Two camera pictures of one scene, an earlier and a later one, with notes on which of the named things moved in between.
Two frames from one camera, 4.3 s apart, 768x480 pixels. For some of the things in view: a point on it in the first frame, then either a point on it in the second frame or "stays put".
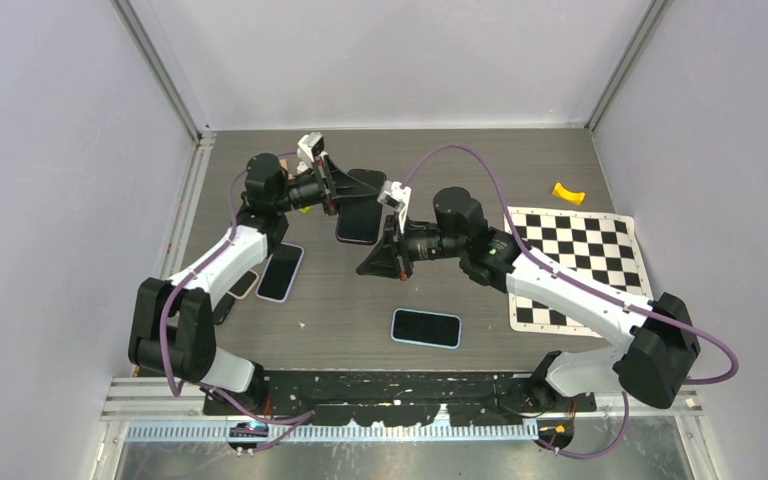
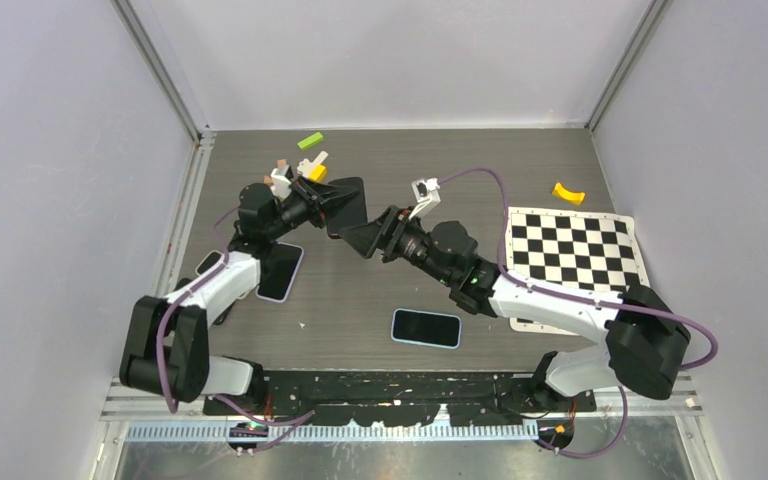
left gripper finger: [343, 186] to [329, 195]
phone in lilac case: [280, 272] stays put
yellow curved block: [568, 195] stays put
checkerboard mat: [603, 248] stays put
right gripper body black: [417, 243] stays put
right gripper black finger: [382, 260] to [367, 237]
